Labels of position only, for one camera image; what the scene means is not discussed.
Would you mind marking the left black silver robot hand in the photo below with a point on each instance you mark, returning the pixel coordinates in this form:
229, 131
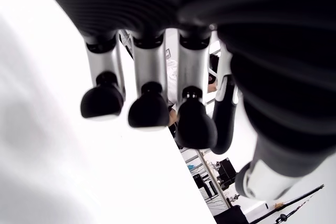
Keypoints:
236, 11

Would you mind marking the seated person in white shirt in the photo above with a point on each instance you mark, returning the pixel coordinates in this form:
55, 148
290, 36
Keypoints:
172, 77

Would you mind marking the metal shelf with equipment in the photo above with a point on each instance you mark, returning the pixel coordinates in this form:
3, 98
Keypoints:
210, 176

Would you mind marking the black tripod pole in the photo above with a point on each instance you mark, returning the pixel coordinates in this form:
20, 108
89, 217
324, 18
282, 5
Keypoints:
302, 200

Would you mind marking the black chair back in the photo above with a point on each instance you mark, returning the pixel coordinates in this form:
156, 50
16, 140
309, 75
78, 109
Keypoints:
229, 216

